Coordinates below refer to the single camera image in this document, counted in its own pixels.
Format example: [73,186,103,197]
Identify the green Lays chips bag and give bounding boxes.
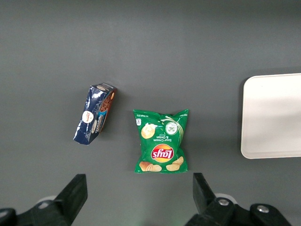
[133,108,190,174]

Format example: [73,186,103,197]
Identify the white rectangular tray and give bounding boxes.
[240,73,301,160]

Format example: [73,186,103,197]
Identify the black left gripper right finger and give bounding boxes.
[185,173,292,226]

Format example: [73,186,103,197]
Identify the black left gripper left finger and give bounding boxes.
[0,173,88,226]

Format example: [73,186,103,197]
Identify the dark blue cookie box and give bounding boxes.
[72,82,118,146]

